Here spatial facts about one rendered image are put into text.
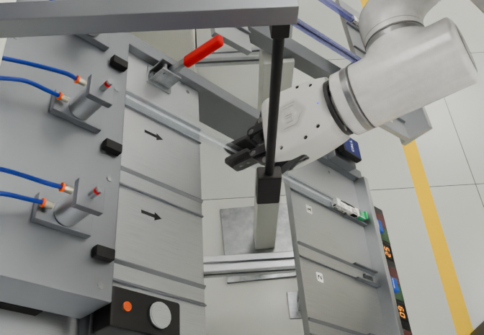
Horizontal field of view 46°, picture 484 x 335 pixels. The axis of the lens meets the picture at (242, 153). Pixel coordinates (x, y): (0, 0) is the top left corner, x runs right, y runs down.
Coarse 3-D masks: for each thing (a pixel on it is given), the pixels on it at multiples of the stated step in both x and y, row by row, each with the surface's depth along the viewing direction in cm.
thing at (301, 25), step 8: (296, 24) 98; (304, 24) 99; (304, 32) 100; (312, 32) 100; (320, 32) 102; (320, 40) 102; (328, 40) 103; (336, 48) 104; (344, 48) 106; (344, 56) 106; (352, 56) 106
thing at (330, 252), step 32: (288, 192) 85; (352, 192) 99; (320, 224) 86; (352, 224) 94; (320, 256) 82; (352, 256) 89; (320, 288) 78; (352, 288) 85; (320, 320) 75; (352, 320) 81
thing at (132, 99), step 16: (128, 96) 66; (144, 112) 69; (160, 112) 69; (176, 128) 72; (192, 128) 72; (208, 144) 75; (224, 144) 76; (288, 176) 84; (304, 192) 87; (320, 192) 88
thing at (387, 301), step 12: (360, 180) 100; (360, 192) 99; (360, 204) 98; (372, 204) 98; (372, 216) 96; (372, 228) 95; (372, 240) 94; (372, 252) 93; (384, 252) 92; (372, 264) 92; (384, 264) 90; (384, 276) 90; (384, 288) 89; (384, 300) 88; (384, 312) 87; (396, 312) 86; (396, 324) 85
